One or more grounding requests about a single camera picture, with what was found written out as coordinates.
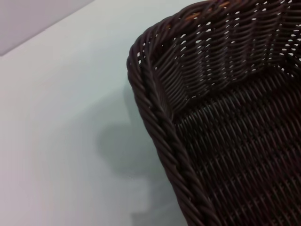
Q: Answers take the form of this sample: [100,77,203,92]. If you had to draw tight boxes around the dark brown woven wicker basket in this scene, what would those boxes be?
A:
[126,0,301,226]

